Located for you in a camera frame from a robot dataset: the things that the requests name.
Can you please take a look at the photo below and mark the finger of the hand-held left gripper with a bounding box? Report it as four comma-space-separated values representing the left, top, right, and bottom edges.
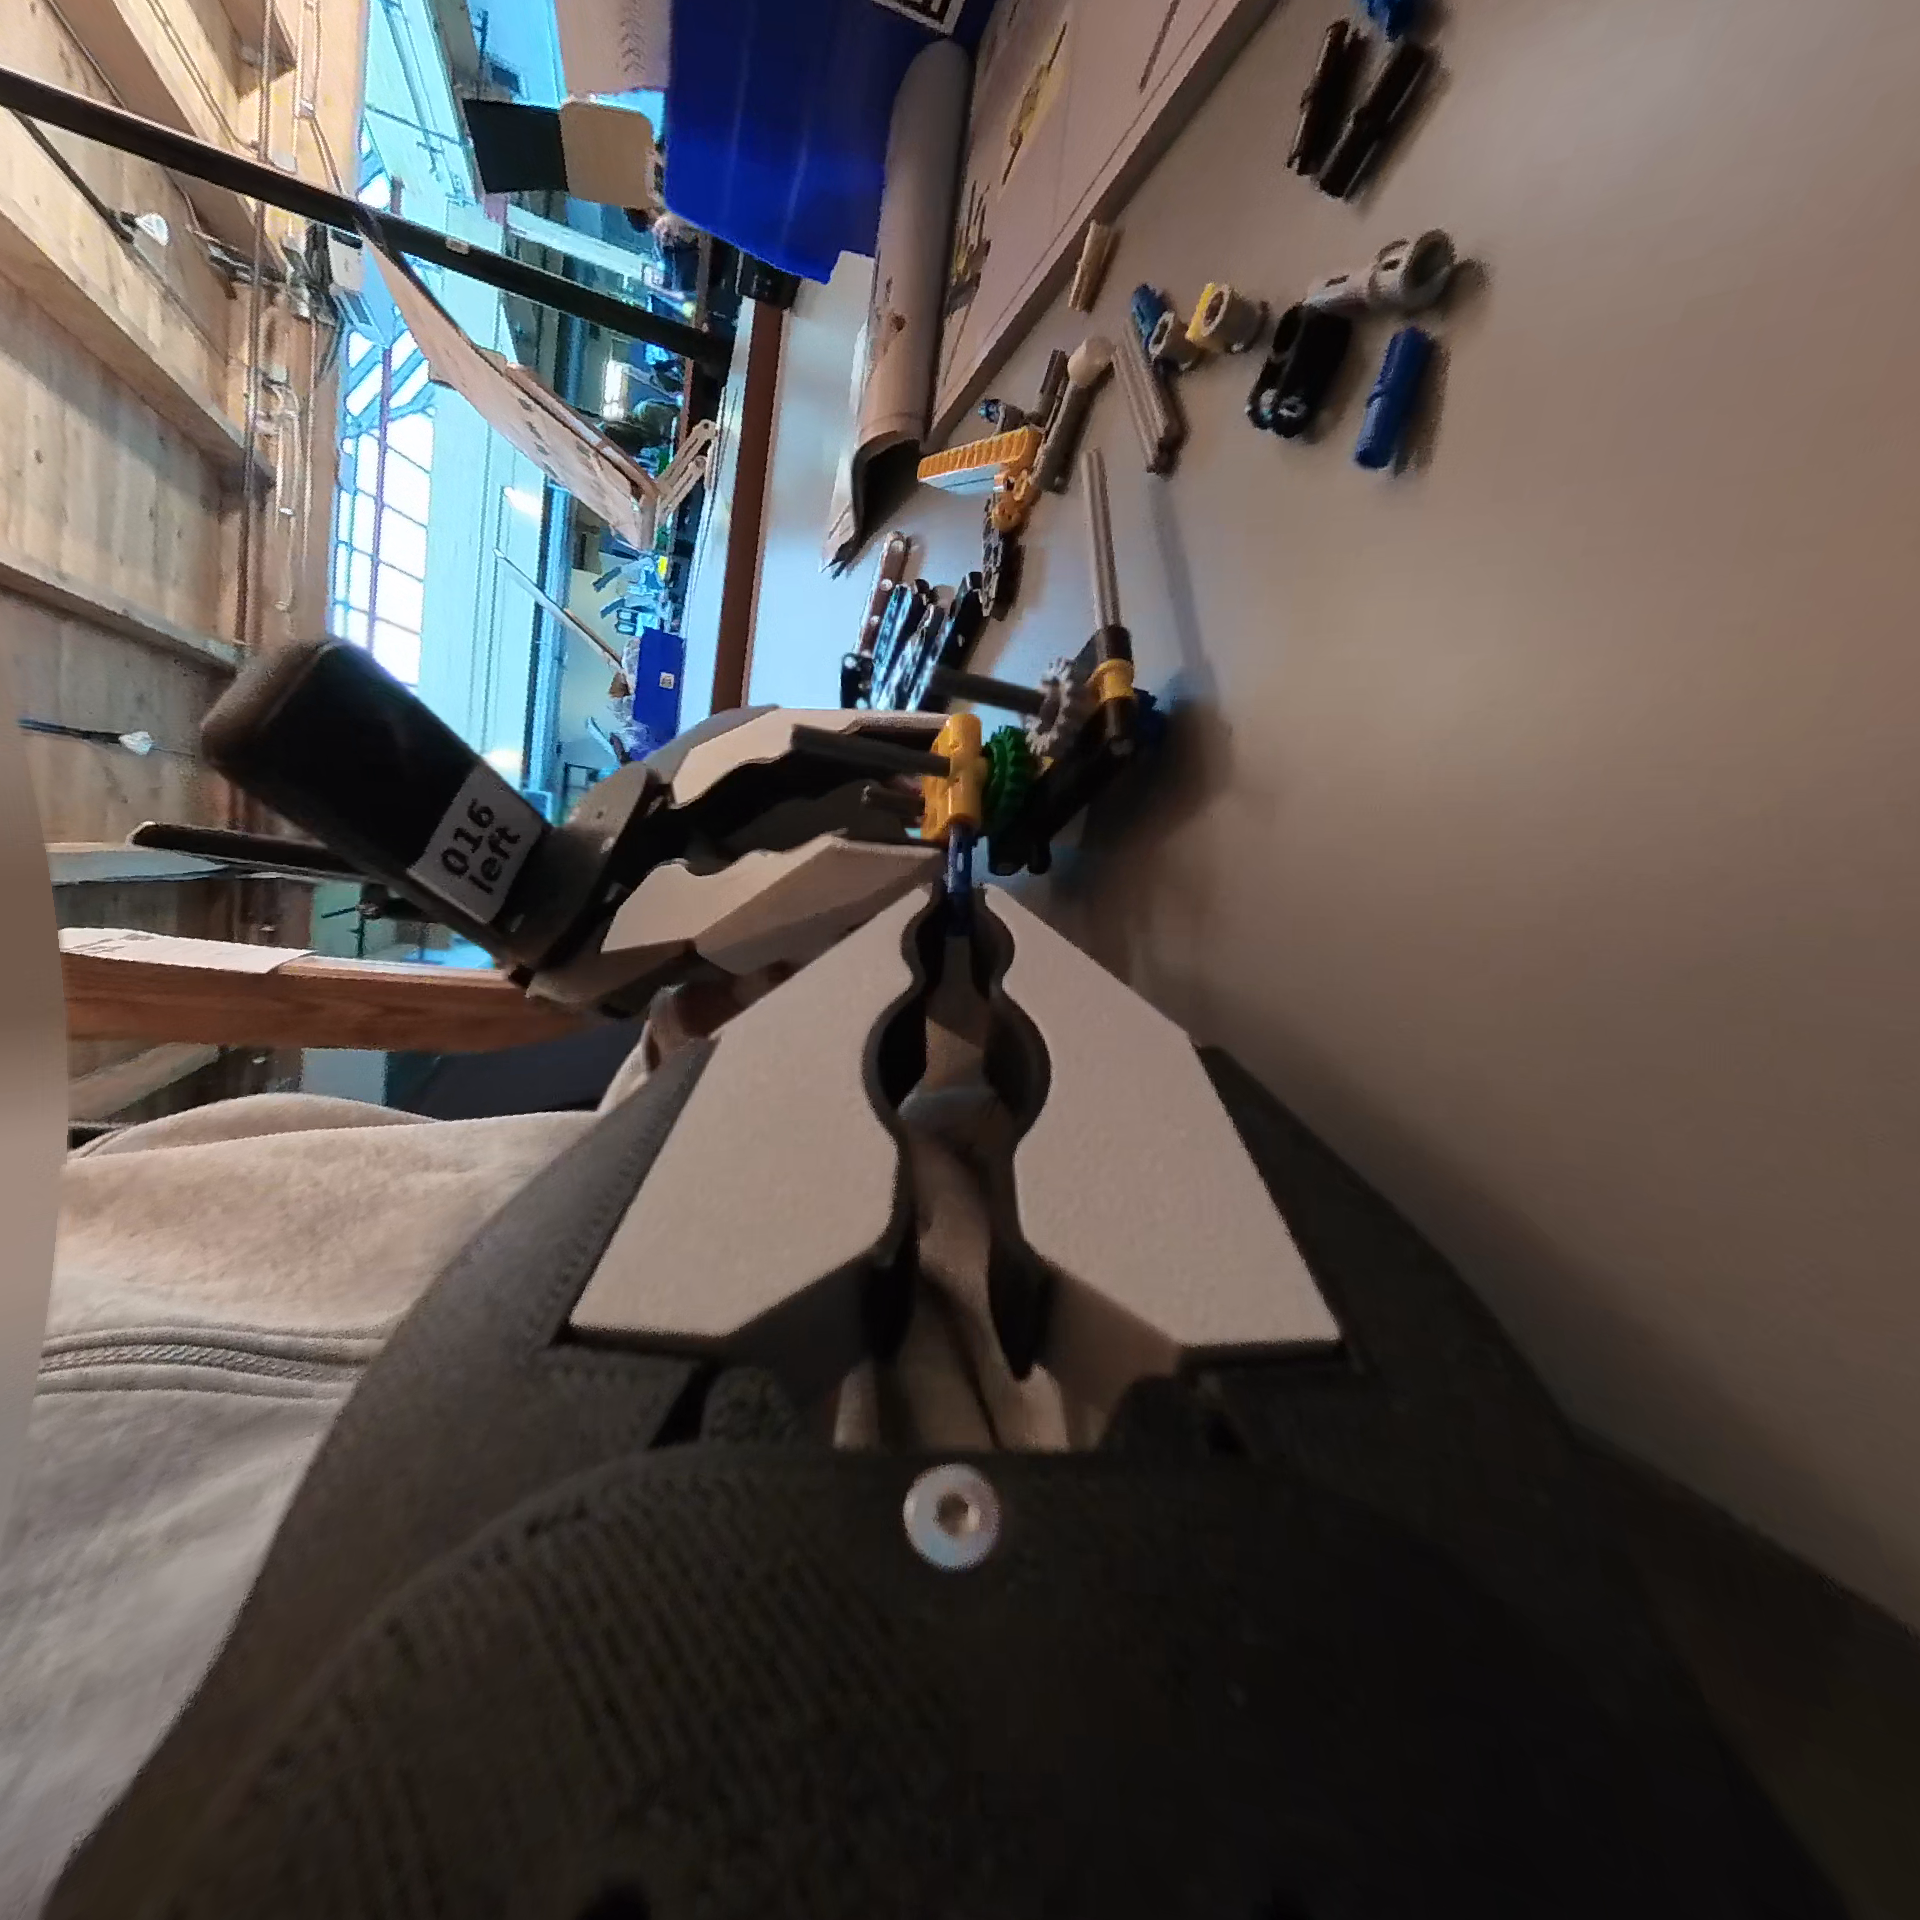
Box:
596, 832, 939, 1021
661, 703, 965, 869

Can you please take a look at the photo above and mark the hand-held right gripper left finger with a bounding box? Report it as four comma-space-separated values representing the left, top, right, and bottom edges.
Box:
565, 882, 942, 1365

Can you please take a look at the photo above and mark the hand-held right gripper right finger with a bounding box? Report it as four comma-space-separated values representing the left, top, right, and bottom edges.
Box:
978, 882, 1343, 1377

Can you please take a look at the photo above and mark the lego gear assembly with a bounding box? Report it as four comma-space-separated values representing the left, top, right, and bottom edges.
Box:
795, 645, 1164, 880

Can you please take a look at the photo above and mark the long yellow lego beam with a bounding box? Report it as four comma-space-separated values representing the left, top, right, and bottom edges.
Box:
919, 422, 1044, 494

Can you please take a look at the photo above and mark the long grey lego axle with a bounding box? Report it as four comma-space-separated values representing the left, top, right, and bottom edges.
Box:
1078, 447, 1130, 640

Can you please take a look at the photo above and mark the grey lego pin connector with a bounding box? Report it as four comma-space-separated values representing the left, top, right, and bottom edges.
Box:
1031, 351, 1088, 494

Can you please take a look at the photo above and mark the black lego connector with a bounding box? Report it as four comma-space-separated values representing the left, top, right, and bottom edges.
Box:
1248, 298, 1352, 441

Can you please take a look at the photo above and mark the lego instruction booklet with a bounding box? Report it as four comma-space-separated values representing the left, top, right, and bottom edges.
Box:
823, 0, 1285, 571

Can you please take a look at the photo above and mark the long grey lego connector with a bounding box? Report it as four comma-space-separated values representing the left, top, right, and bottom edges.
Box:
1302, 227, 1460, 318

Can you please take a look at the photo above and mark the black lego pin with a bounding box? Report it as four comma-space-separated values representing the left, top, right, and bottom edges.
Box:
1286, 23, 1373, 173
1318, 40, 1440, 200

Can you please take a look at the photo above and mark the white paper sheet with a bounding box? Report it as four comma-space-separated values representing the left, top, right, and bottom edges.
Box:
58, 928, 318, 976

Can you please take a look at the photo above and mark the cardboard sheet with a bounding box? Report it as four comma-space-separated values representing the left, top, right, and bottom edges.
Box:
368, 240, 663, 549

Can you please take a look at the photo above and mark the black metal beam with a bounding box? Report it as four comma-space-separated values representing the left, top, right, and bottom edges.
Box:
0, 66, 731, 365

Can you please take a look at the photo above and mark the grey hoodie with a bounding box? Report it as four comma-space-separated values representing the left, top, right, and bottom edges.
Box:
37, 1091, 707, 1920

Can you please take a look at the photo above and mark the blue plastic bin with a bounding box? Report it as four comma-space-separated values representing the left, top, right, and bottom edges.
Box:
661, 0, 998, 281

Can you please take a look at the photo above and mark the black metal frame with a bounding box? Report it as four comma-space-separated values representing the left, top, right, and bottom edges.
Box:
133, 815, 453, 961

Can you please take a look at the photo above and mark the wooden post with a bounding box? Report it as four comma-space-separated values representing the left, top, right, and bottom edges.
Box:
52, 936, 602, 1051

